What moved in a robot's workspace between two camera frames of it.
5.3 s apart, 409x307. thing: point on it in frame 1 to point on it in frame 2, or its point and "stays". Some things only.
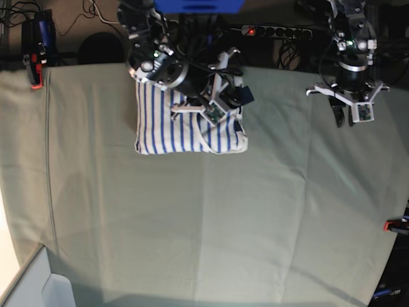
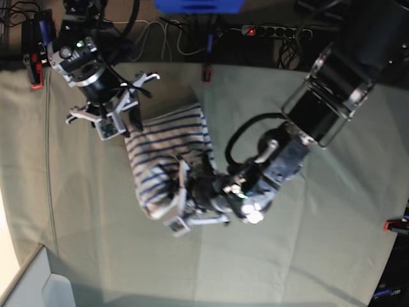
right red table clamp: (399, 226) stays
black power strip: (279, 31) stays
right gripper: (354, 93) to (209, 194)
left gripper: (229, 89) to (126, 97)
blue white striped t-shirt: (160, 132) to (153, 152)
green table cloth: (296, 220) stays
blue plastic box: (199, 6) stays
